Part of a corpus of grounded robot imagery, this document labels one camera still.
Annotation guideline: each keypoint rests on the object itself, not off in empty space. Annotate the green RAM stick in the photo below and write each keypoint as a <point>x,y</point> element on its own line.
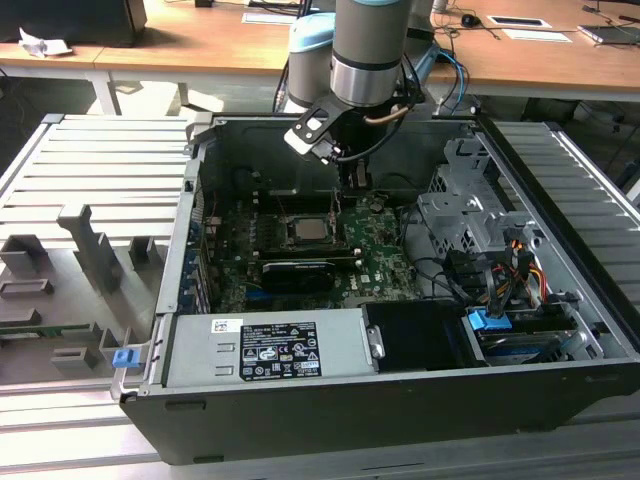
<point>45,330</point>

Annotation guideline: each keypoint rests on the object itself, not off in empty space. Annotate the green motherboard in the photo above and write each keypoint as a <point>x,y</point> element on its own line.
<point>385,260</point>

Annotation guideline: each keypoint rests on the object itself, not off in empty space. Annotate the black graphics card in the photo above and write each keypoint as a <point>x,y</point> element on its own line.
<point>297,277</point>

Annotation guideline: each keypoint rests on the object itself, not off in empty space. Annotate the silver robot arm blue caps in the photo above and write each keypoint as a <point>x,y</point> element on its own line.
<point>367,40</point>

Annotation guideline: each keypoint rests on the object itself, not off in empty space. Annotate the black RAM slot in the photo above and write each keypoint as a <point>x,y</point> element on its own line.
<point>305,252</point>
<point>300,196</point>

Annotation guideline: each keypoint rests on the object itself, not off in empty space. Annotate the disk drive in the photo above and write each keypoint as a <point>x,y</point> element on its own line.
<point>520,345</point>

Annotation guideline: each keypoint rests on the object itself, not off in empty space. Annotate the white framed desk panel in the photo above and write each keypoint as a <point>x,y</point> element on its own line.
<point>267,18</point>
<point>520,21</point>

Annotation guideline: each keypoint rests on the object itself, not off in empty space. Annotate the crumpled white paper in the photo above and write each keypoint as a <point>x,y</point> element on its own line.
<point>42,45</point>

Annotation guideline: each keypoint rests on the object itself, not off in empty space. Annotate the silver metal disk bay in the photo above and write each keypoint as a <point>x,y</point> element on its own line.
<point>450,210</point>

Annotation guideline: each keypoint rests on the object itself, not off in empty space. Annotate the grey power supply unit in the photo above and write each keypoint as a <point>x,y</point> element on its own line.
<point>200,350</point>

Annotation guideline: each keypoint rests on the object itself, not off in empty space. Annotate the black box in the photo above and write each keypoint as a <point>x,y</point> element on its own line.
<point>75,20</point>

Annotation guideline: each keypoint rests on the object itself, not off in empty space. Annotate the small black object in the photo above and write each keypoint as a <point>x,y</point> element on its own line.
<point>203,3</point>

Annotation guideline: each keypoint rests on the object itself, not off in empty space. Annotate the black open PC case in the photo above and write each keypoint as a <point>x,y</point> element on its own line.
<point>350,425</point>

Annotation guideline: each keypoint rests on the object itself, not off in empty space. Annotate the silver CPU plate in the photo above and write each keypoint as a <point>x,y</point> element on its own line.
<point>308,228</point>

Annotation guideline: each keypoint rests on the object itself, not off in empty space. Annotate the wooden desk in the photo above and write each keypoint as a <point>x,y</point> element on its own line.
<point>50,60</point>
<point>200,45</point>

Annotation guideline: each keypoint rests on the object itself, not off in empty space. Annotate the white paper sheet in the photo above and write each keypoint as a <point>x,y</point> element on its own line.
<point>537,35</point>

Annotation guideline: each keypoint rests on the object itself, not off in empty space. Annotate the silver cup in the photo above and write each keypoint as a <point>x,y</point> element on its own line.
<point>441,5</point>

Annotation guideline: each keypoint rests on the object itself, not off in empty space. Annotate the black computer mouse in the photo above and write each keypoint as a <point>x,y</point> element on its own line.
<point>470,20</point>

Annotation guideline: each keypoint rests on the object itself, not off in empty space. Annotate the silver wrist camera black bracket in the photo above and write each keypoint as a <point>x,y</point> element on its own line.
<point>307,130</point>

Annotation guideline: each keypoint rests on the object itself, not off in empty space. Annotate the blue disk carrier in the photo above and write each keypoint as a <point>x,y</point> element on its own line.
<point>487,320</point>

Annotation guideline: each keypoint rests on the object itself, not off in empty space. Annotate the blue plastic latch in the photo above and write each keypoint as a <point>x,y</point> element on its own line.
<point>126,359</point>

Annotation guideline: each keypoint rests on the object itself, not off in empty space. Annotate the grey parts rack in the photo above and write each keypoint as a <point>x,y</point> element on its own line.
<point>85,280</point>

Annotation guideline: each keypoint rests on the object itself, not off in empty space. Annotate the dark notebook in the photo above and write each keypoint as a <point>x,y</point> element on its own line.
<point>610,35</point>

